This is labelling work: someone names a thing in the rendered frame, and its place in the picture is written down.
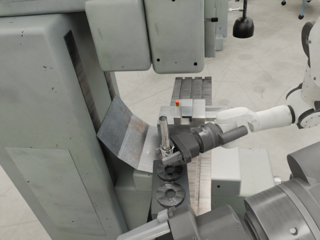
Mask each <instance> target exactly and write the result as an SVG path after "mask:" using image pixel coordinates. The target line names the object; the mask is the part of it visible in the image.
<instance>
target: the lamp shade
mask: <svg viewBox="0 0 320 240"><path fill-rule="evenodd" d="M253 34H254V23H253V19H251V18H250V17H248V16H246V17H245V18H243V17H242V16H241V17H239V18H238V19H236V20H235V23H234V25H233V33H232V35H233V36H234V37H235V38H239V39H246V38H250V37H252V36H253Z"/></svg>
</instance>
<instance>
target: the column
mask: <svg viewBox="0 0 320 240"><path fill-rule="evenodd" d="M116 94H117V95H118V96H119V97H120V93H119V89H118V85H117V81H116V76H115V72H104V71H103V70H102V69H101V67H100V63H99V59H98V55H97V52H96V49H95V45H94V41H93V37H92V34H91V31H90V26H89V22H88V19H87V15H86V12H85V11H81V12H67V13H53V14H39V15H25V16H11V17H0V165H1V167H2V168H3V170H4V171H5V172H6V174H7V175H8V177H9V178H10V180H11V181H12V183H13V184H14V186H15V187H16V189H17V190H18V191H19V193H20V194H21V196H22V197H23V198H24V200H25V201H26V203H27V204H28V206H29V207H30V209H31V210H32V212H33V213H34V215H35V216H36V217H37V219H38V220H39V222H40V223H41V225H42V226H43V228H44V229H45V230H46V232H47V233H48V235H49V236H50V238H51V239H52V240H116V239H117V238H118V236H120V235H122V234H124V233H126V232H128V228H127V225H126V222H125V219H124V217H123V214H122V211H121V208H120V205H119V202H118V199H117V196H116V193H115V190H114V187H115V185H116V182H117V178H118V174H119V171H120V168H121V165H122V162H123V161H122V160H121V159H119V158H117V157H116V156H115V155H114V154H113V153H112V152H111V151H110V149H109V148H108V147H107V146H106V145H105V144H104V143H103V142H102V141H101V140H100V139H99V138H98V137H97V136H96V135H97V133H98V131H99V129H100V127H101V124H102V122H103V120H104V118H105V116H106V114H107V112H108V109H109V107H110V105H111V103H112V101H113V99H114V97H115V95H116Z"/></svg>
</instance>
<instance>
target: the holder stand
mask: <svg viewBox="0 0 320 240"><path fill-rule="evenodd" d="M187 204H189V205H190V191H189V180H188V169H187V164H183V163H182V162H181V160H178V161H176V162H175V163H174V164H172V165H169V166H168V165H163V163H162V160H154V161H153V178H152V203H151V215H152V219H153V220H155V219H157V216H158V213H159V212H161V211H163V210H165V209H168V211H169V208H171V207H173V206H174V207H175V209H177V208H180V207H182V206H185V205H187ZM157 240H174V239H173V235H172V232H169V233H166V234H164V235H161V236H159V237H157Z"/></svg>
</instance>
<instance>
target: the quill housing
mask: <svg viewBox="0 0 320 240"><path fill-rule="evenodd" d="M143 2H144V9H145V16H146V23H147V30H148V37H149V43H150V52H151V59H152V66H153V70H154V71H155V72H156V73H157V74H188V73H200V72H202V71H203V69H204V65H205V25H204V0H143Z"/></svg>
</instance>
